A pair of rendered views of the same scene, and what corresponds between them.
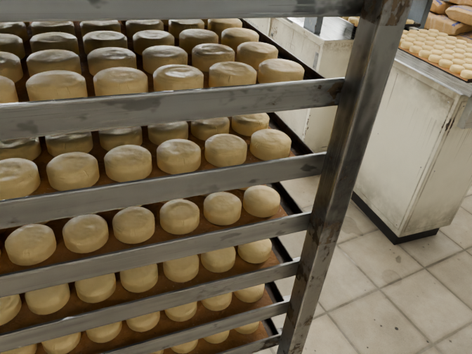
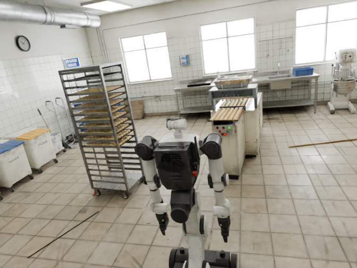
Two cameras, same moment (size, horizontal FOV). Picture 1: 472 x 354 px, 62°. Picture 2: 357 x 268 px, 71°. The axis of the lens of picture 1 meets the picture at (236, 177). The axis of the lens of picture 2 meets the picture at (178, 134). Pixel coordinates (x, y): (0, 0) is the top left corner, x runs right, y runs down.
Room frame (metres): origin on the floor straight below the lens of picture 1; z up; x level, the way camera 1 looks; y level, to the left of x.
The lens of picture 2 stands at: (-1.09, -2.90, 1.91)
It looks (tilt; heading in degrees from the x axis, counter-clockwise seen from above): 19 degrees down; 47
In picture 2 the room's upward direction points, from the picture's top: 8 degrees counter-clockwise
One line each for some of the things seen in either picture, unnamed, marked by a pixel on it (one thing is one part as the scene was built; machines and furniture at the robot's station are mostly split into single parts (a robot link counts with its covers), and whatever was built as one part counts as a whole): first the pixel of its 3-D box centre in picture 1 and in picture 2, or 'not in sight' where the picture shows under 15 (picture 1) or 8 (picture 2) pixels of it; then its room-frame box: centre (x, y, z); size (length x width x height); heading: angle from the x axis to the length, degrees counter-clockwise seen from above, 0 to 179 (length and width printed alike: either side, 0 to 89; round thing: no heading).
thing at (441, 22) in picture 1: (441, 21); not in sight; (5.20, -2.34, 0.32); 0.72 x 0.42 x 0.17; 35
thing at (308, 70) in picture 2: not in sight; (302, 71); (5.23, -0.63, 0.95); 0.40 x 0.30 x 0.14; 124
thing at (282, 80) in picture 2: not in sight; (241, 91); (4.51, 0.59, 0.61); 3.40 x 0.70 x 1.22; 121
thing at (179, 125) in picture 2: not in sight; (178, 126); (-0.07, -1.80, 1.44); 0.10 x 0.07 x 0.09; 121
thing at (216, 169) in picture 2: not in sight; (217, 171); (0.03, -1.99, 1.12); 0.13 x 0.12 x 0.22; 119
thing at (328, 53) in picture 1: (309, 71); (239, 123); (2.73, -0.45, 0.42); 1.28 x 0.72 x 0.84; 24
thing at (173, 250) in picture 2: not in sight; (174, 260); (-0.04, -1.46, 0.10); 0.20 x 0.05 x 0.20; 31
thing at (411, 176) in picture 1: (402, 135); (230, 142); (1.83, -0.84, 0.45); 0.70 x 0.34 x 0.90; 24
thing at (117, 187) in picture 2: not in sight; (106, 131); (0.46, 0.25, 0.93); 0.64 x 0.51 x 1.78; 114
